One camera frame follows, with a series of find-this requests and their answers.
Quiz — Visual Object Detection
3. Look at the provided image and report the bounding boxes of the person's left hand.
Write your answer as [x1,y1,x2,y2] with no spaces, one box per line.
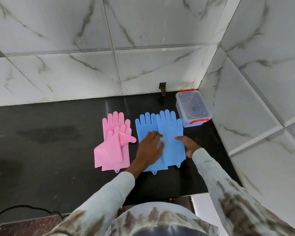
[125,131,165,179]

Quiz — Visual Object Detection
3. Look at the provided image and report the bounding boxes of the person's right hand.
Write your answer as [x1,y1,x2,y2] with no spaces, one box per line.
[175,136,201,159]

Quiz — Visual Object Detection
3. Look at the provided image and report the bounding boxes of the blue silicone glove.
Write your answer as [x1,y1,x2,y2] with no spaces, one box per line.
[156,109,186,168]
[135,112,169,175]

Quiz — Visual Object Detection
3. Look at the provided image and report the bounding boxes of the person's right forearm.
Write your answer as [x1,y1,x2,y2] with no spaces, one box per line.
[192,148,295,236]

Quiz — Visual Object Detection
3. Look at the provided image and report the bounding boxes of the person's left forearm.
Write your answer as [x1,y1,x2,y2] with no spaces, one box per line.
[43,168,136,236]

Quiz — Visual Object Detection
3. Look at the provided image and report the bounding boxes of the clear plastic box orange clips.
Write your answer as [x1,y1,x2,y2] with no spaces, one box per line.
[176,89,212,128]

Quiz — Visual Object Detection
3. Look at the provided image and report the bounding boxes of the pink silicone glove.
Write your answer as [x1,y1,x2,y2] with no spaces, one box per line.
[102,111,132,173]
[94,125,137,168]

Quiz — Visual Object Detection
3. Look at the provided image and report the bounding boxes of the person's patterned shirt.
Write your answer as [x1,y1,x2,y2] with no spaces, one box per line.
[106,201,220,236]

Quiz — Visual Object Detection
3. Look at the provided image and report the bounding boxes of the black cable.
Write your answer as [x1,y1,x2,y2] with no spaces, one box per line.
[0,205,70,219]

